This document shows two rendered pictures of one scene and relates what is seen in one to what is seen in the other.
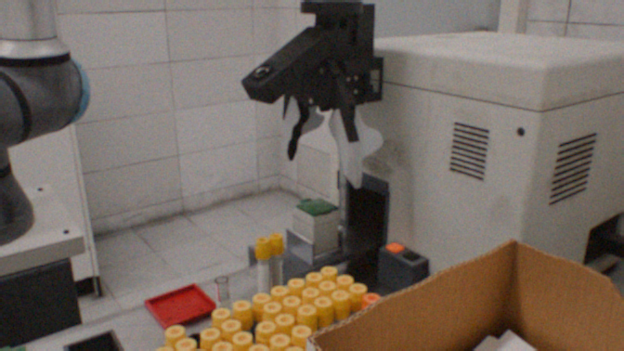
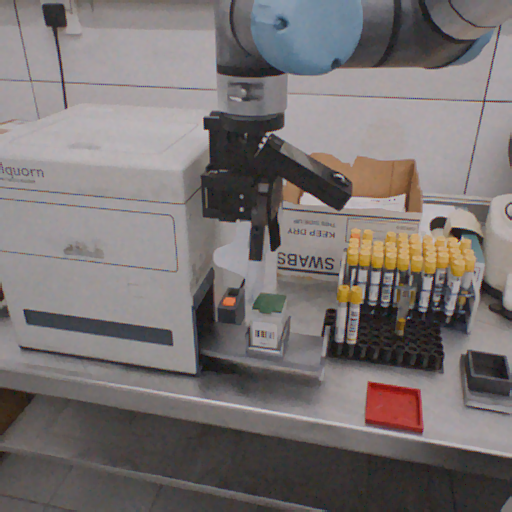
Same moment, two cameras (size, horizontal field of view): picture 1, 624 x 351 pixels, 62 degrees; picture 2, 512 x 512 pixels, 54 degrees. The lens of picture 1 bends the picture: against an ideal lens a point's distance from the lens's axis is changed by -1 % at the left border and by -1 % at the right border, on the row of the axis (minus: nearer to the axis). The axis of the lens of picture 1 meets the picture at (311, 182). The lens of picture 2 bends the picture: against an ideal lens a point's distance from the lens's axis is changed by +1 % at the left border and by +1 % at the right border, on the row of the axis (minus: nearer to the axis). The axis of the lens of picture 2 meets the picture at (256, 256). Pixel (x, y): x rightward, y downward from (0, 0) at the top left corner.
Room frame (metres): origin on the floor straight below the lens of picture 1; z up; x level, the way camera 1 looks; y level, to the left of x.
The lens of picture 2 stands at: (0.97, 0.41, 1.35)
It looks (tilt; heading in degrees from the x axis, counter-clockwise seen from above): 28 degrees down; 230
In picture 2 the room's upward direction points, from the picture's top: straight up
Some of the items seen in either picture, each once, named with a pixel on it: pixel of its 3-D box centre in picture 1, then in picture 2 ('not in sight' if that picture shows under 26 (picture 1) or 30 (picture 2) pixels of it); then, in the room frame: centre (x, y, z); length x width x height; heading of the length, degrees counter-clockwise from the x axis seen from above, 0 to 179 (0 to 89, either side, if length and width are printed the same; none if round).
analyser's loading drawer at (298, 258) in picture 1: (328, 242); (252, 338); (0.62, -0.02, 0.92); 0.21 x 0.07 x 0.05; 127
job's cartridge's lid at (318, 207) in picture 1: (315, 206); (268, 303); (0.60, -0.01, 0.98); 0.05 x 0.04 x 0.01; 37
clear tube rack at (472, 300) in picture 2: not in sight; (403, 290); (0.34, 0.03, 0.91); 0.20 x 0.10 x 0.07; 127
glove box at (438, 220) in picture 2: not in sight; (448, 240); (0.15, -0.01, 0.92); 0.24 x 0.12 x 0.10; 37
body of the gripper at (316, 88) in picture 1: (335, 55); (245, 166); (0.62, -0.03, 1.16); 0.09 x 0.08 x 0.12; 127
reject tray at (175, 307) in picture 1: (181, 305); (393, 405); (0.53, 0.16, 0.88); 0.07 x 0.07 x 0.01; 37
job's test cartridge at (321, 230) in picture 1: (315, 230); (268, 324); (0.60, -0.01, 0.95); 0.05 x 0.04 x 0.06; 37
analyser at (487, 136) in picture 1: (485, 158); (141, 227); (0.66, -0.23, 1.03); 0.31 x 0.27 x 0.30; 127
